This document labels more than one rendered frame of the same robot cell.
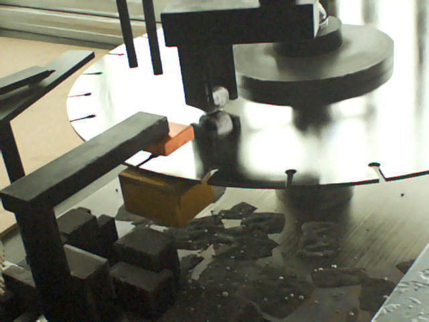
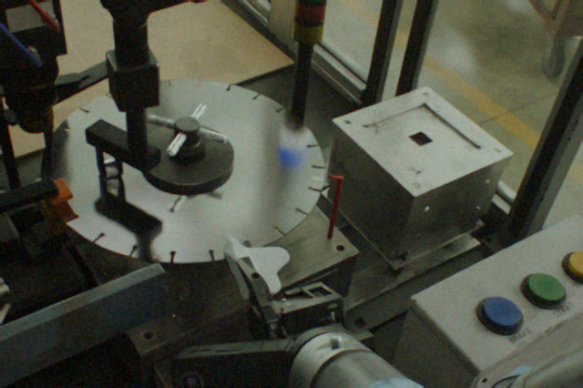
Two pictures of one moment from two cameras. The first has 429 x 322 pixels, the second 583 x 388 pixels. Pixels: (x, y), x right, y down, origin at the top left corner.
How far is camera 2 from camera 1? 57 cm
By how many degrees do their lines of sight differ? 18
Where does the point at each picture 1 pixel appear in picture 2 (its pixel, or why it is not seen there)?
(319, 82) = (166, 182)
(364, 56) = (201, 174)
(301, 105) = (149, 192)
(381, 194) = not seen: hidden behind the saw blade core
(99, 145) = (17, 195)
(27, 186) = not seen: outside the picture
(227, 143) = (96, 202)
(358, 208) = not seen: hidden behind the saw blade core
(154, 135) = (47, 195)
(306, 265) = (139, 263)
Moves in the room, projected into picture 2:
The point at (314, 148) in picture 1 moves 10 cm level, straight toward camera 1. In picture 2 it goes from (125, 225) to (63, 288)
